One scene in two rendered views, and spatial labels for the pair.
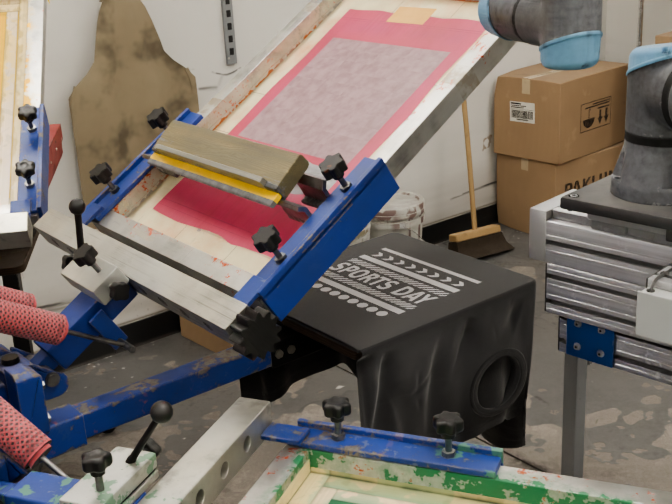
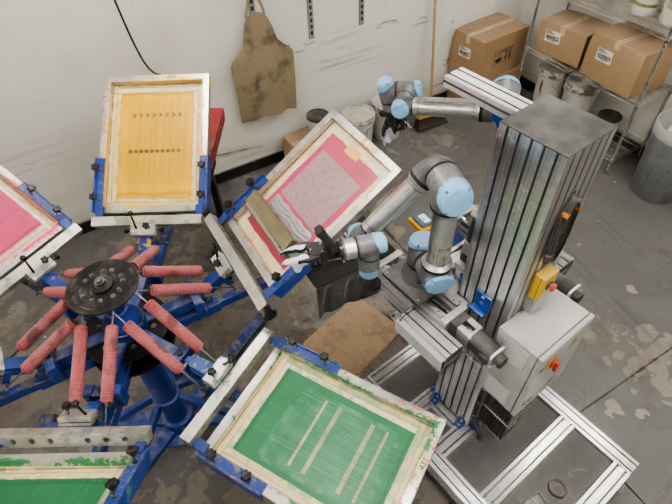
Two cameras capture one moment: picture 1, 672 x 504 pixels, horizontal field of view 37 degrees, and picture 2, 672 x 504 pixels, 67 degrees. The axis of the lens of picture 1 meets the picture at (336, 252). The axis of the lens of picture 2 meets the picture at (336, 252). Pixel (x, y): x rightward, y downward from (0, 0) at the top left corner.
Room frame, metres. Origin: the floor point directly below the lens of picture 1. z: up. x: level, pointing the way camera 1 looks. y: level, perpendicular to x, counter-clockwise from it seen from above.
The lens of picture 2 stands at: (0.08, -0.38, 2.92)
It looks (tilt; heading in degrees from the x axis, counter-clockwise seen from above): 47 degrees down; 9
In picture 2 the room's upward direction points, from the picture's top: 2 degrees counter-clockwise
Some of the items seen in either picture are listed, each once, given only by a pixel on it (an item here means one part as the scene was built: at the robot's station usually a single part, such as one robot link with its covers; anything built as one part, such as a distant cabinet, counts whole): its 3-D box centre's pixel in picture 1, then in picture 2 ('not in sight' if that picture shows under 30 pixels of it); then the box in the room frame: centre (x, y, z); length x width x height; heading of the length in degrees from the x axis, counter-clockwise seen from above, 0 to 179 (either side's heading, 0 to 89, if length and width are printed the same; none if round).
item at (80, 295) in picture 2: not in sight; (148, 363); (1.27, 0.80, 0.67); 0.39 x 0.39 x 1.35
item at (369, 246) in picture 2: not in sight; (370, 245); (1.28, -0.31, 1.65); 0.11 x 0.08 x 0.09; 111
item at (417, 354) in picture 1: (439, 382); (352, 284); (1.80, -0.19, 0.79); 0.46 x 0.09 x 0.33; 128
